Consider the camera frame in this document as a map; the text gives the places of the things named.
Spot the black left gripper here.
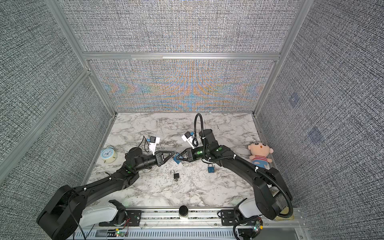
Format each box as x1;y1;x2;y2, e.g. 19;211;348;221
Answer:
135;152;176;174

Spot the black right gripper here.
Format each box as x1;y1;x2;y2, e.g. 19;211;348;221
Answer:
176;146;211;162

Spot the blue padlock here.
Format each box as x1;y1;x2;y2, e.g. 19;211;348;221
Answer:
208;164;215;174
173;153;181;164

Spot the small black padlock front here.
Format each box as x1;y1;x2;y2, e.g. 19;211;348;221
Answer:
171;170;180;182

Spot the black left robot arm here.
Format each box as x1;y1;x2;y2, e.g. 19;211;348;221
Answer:
36;147;176;240

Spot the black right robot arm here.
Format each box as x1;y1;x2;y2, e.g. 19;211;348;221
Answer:
175;129;294;220

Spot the small blue alarm clock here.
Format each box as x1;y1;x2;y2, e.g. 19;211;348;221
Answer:
100;147;118;164

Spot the pink plush doll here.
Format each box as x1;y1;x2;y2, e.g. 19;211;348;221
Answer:
248;142;274;169

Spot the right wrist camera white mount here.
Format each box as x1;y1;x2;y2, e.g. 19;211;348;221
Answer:
182;132;199;149

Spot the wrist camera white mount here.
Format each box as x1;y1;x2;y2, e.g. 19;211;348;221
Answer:
182;132;199;149
147;136;160;155

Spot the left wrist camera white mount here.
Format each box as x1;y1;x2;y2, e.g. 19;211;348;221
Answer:
147;136;160;155

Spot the black knob on rail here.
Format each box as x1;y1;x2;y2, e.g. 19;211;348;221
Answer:
179;205;189;219

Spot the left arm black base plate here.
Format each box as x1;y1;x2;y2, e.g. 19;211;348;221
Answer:
99;210;142;228

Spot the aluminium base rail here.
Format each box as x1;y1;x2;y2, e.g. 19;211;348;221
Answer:
67;207;311;240

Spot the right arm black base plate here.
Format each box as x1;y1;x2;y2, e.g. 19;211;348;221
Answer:
216;209;264;227

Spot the black corrugated cable conduit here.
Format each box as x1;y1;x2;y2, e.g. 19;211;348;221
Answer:
191;113;294;219

